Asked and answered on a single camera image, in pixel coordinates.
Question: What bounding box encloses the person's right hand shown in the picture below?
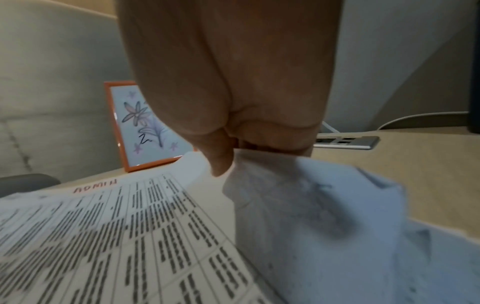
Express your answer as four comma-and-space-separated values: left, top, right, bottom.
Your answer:
113, 0, 344, 178

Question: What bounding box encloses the admin paper pile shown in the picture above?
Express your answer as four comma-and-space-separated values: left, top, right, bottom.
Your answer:
389, 218, 480, 304

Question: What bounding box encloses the orange framed flower drawing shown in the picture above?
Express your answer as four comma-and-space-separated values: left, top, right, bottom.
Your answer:
103, 80, 198, 174

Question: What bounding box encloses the grey desk socket strip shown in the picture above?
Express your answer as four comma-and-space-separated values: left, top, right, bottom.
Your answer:
312, 133, 381, 151

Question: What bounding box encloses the grey chair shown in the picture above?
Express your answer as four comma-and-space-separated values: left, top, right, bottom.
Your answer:
0, 173, 62, 197

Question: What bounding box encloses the white power cable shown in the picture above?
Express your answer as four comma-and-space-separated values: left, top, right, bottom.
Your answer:
376, 110, 470, 131

